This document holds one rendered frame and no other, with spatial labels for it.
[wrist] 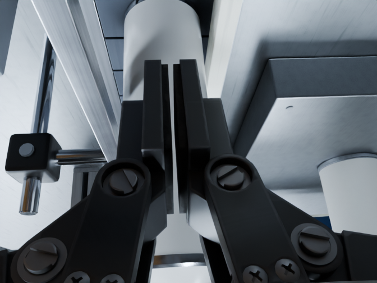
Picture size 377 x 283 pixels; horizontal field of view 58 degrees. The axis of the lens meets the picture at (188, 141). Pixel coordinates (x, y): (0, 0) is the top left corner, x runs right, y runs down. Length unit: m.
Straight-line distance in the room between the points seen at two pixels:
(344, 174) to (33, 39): 0.43
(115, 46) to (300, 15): 0.17
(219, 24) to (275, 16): 0.14
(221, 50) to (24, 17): 0.18
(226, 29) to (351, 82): 0.21
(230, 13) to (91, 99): 0.09
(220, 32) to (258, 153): 0.29
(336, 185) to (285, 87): 0.22
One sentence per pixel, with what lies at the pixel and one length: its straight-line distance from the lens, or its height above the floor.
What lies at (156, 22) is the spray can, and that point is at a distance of 0.21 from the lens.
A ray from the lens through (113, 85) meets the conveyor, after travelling 0.31.
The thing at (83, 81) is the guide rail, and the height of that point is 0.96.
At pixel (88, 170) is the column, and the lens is 0.64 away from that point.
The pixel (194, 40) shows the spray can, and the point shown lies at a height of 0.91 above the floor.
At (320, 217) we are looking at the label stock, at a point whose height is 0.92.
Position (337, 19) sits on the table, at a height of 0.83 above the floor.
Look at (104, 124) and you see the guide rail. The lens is 0.20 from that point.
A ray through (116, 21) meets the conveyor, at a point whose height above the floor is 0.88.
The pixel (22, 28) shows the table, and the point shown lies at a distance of 0.35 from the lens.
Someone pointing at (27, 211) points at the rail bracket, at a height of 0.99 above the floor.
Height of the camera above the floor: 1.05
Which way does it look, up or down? 25 degrees down
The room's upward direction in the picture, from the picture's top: 176 degrees clockwise
